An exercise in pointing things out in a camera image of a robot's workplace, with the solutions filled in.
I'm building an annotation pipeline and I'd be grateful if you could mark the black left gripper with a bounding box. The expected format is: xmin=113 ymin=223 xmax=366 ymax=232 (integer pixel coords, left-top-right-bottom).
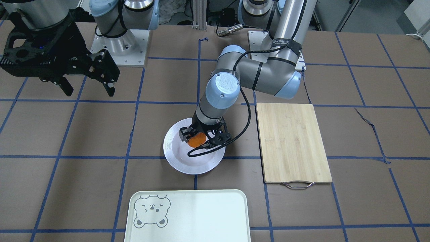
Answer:
xmin=179 ymin=117 xmax=232 ymax=150

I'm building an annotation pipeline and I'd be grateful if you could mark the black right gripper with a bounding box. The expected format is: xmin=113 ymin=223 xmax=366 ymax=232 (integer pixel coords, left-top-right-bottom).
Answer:
xmin=1 ymin=9 xmax=120 ymax=97

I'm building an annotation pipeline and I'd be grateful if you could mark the orange fruit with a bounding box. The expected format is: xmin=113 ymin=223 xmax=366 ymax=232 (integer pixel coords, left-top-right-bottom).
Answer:
xmin=187 ymin=133 xmax=207 ymax=148

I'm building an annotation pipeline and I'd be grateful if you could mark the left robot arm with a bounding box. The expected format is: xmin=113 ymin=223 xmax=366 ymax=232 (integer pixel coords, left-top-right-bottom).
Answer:
xmin=179 ymin=0 xmax=316 ymax=150

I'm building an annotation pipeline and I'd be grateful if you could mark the cream bear tray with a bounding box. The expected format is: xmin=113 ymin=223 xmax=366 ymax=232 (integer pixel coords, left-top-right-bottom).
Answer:
xmin=124 ymin=189 xmax=251 ymax=242

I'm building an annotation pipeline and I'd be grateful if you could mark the white round plate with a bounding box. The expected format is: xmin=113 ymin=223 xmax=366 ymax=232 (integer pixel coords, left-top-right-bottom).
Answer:
xmin=163 ymin=118 xmax=226 ymax=175

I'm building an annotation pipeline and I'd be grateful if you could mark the wooden cutting board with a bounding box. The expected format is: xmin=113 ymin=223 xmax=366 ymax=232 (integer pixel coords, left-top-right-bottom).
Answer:
xmin=256 ymin=103 xmax=332 ymax=189

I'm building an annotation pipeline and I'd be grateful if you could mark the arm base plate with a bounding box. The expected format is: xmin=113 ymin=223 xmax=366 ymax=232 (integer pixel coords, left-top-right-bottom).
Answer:
xmin=90 ymin=29 xmax=152 ymax=67
xmin=248 ymin=30 xmax=306 ymax=72

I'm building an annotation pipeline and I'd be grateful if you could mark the aluminium frame post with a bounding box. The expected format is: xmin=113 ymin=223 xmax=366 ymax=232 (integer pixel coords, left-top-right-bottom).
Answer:
xmin=192 ymin=0 xmax=207 ymax=32

